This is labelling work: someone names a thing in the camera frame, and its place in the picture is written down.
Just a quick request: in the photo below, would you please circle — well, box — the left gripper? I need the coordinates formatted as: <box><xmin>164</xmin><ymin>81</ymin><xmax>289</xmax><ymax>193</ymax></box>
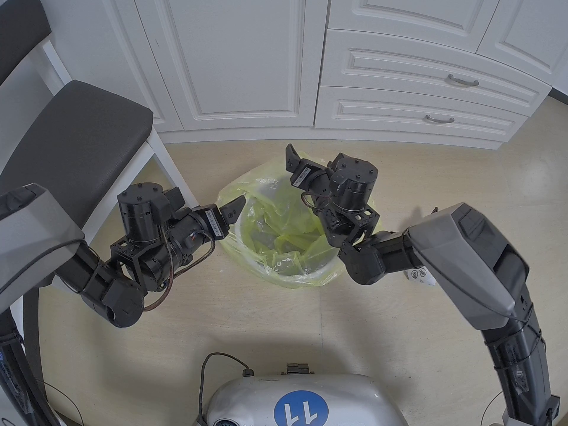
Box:
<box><xmin>171</xmin><ymin>195</ymin><xmax>247</xmax><ymax>263</ymax></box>

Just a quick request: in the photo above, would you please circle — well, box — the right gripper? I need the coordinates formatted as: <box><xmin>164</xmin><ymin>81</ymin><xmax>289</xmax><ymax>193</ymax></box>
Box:
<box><xmin>284</xmin><ymin>144</ymin><xmax>334</xmax><ymax>201</ymax></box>

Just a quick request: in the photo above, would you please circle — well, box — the yellow plastic bag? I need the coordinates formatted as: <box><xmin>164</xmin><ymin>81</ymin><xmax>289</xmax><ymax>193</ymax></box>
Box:
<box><xmin>216</xmin><ymin>149</ymin><xmax>378</xmax><ymax>289</ymax></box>

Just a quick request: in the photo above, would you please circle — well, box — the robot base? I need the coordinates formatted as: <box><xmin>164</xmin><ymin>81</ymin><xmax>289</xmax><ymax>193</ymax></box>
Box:
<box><xmin>195</xmin><ymin>362</ymin><xmax>409</xmax><ymax>426</ymax></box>

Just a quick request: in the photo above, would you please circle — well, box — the white trash bin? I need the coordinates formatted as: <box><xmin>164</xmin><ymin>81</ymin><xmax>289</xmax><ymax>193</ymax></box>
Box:
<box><xmin>240</xmin><ymin>179</ymin><xmax>340</xmax><ymax>283</ymax></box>

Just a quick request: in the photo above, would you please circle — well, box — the white wardrobe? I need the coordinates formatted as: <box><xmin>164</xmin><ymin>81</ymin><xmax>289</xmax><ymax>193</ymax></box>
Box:
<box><xmin>91</xmin><ymin>0</ymin><xmax>568</xmax><ymax>151</ymax></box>

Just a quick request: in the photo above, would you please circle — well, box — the white chair with grey cushions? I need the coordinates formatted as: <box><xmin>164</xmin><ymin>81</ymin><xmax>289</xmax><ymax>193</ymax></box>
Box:
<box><xmin>0</xmin><ymin>0</ymin><xmax>200</xmax><ymax>247</ymax></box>

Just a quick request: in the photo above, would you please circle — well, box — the white printed wrapper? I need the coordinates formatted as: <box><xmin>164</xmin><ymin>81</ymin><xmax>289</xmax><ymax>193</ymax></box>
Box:
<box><xmin>405</xmin><ymin>267</ymin><xmax>438</xmax><ymax>287</ymax></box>

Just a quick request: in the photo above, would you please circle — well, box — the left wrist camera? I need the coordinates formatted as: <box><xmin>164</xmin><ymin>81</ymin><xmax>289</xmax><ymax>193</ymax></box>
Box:
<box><xmin>163</xmin><ymin>187</ymin><xmax>188</xmax><ymax>215</ymax></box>

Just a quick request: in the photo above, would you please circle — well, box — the black cable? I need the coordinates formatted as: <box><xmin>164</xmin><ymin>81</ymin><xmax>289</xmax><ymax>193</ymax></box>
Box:
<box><xmin>197</xmin><ymin>352</ymin><xmax>256</xmax><ymax>426</ymax></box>
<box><xmin>144</xmin><ymin>238</ymin><xmax>216</xmax><ymax>312</ymax></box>

